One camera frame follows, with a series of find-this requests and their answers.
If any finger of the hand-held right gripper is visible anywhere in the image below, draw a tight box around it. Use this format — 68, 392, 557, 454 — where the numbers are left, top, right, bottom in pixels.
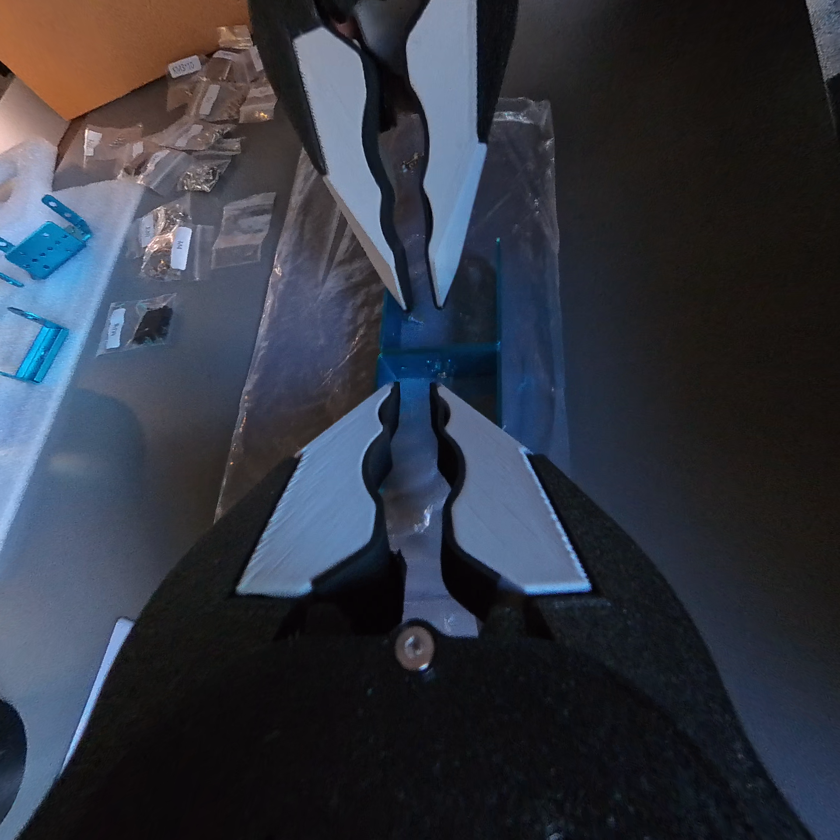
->
406, 0, 489, 309
294, 26, 414, 311

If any open cardboard box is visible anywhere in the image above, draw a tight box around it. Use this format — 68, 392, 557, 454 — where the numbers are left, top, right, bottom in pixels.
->
0, 0, 256, 122

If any small blue U bracket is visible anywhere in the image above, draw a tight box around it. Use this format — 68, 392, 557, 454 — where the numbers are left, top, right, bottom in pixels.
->
0, 307, 70, 385

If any blue L bracket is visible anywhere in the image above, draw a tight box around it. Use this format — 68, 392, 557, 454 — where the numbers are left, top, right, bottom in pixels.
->
41, 193, 93, 240

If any blue perforated bracket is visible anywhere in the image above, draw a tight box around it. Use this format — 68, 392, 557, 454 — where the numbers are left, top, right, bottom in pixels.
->
7, 220, 89, 284

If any black perforated cylinder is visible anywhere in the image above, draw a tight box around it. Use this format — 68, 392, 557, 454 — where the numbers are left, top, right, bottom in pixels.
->
0, 699, 28, 840

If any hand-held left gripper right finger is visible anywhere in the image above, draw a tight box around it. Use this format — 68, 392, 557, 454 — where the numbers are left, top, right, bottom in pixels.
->
428, 382, 593, 598

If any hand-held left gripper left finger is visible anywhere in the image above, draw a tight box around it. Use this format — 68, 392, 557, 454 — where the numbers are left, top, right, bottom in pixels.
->
235, 382, 403, 598

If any white foam sheet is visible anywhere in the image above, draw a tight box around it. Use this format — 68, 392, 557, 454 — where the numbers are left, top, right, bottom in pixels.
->
0, 141, 142, 552

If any clear plastic bag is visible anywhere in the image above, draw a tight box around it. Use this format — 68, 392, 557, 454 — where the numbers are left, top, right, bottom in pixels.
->
217, 97, 571, 526

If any white instruction booklet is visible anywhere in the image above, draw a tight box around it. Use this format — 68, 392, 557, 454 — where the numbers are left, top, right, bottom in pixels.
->
66, 617, 137, 775

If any pile of small hardware packets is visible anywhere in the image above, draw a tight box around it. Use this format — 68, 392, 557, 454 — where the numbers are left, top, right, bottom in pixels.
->
82, 25, 278, 358

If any grey desk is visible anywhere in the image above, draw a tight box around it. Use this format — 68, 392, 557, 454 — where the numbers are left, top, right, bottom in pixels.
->
0, 0, 840, 840

